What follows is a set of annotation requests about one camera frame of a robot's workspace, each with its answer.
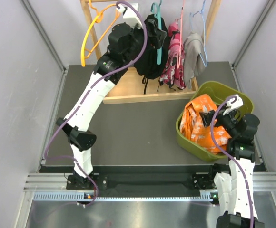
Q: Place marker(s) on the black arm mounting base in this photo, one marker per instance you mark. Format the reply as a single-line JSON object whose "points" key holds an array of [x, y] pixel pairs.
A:
{"points": [[148, 181]]}

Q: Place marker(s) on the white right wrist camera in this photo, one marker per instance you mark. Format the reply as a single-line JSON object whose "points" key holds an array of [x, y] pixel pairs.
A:
{"points": [[233, 104]]}

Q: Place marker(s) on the grey trousers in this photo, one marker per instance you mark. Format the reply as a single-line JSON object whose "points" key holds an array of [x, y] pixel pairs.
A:
{"points": [[195, 60]]}

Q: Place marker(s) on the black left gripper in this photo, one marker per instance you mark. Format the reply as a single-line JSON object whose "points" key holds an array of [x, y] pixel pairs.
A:
{"points": [[156, 39]]}

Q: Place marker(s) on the olive green plastic basket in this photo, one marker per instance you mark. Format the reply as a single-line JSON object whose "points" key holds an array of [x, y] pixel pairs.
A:
{"points": [[218, 93]]}

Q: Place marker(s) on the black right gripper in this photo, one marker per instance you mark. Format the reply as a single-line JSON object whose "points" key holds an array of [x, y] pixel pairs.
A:
{"points": [[207, 118]]}

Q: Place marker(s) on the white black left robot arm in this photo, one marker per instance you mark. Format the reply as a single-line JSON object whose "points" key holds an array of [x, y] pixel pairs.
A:
{"points": [[126, 44]]}

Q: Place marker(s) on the pink wire hanger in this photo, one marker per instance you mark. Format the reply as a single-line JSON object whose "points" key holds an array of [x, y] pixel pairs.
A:
{"points": [[180, 41]]}

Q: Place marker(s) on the wooden clothes rack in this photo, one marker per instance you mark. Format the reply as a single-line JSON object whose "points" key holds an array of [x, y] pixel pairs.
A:
{"points": [[130, 89]]}

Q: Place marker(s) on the slotted grey cable duct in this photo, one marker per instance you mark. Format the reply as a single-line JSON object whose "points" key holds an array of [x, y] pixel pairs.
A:
{"points": [[83, 196]]}

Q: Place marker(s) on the orange patterned trousers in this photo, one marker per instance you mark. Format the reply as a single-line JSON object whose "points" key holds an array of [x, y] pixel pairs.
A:
{"points": [[192, 127]]}

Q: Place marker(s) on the teal plastic hanger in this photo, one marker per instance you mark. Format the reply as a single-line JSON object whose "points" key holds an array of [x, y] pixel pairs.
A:
{"points": [[155, 9]]}

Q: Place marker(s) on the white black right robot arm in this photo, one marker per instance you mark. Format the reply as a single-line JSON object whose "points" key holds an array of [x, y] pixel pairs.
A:
{"points": [[235, 187]]}

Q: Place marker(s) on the blue wire hanger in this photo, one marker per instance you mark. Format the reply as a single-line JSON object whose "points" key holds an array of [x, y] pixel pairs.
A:
{"points": [[191, 16]]}

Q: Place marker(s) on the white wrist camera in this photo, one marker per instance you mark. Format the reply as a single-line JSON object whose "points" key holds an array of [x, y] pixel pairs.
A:
{"points": [[233, 104], [129, 16]]}

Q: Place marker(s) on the pink camouflage trousers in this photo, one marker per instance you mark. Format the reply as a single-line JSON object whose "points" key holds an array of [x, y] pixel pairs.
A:
{"points": [[172, 74]]}

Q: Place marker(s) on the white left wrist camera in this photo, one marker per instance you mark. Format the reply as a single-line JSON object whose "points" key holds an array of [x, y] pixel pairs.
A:
{"points": [[129, 16]]}

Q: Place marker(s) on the black trousers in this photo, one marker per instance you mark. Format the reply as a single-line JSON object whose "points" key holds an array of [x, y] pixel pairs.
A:
{"points": [[147, 66]]}

